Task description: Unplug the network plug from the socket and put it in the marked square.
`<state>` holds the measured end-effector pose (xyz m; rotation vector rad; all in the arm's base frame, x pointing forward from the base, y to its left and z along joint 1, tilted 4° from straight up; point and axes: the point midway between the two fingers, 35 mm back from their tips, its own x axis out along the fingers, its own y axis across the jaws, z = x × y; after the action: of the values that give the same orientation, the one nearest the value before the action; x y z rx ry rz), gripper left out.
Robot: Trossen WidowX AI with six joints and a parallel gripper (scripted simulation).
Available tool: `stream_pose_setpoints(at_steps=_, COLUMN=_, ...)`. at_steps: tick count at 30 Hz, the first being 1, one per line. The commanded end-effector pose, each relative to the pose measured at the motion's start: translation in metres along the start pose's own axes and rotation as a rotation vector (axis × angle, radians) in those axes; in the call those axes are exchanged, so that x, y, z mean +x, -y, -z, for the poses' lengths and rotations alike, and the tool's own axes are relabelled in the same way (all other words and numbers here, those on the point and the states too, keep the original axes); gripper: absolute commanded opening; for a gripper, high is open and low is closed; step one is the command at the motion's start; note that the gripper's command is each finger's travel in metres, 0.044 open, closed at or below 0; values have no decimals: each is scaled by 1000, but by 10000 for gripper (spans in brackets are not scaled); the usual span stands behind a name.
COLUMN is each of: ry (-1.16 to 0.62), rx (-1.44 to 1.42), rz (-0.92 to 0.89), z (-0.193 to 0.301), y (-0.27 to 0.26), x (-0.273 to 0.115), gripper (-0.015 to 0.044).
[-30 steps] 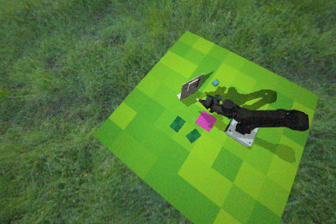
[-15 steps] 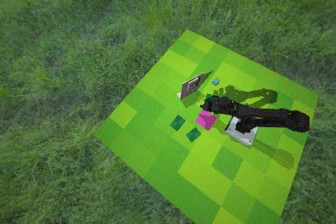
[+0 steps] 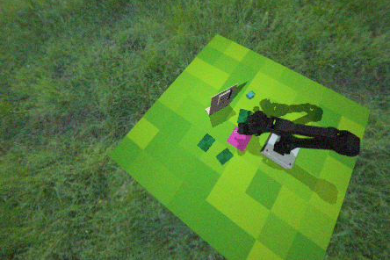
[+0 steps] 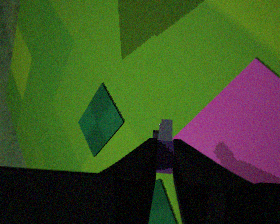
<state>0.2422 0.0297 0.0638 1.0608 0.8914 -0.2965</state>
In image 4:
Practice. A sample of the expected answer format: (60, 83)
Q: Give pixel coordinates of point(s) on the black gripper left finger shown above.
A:
(120, 194)

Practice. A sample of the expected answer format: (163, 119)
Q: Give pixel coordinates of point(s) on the magenta flat square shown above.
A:
(240, 128)

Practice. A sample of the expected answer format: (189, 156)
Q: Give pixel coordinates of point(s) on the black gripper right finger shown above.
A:
(207, 193)

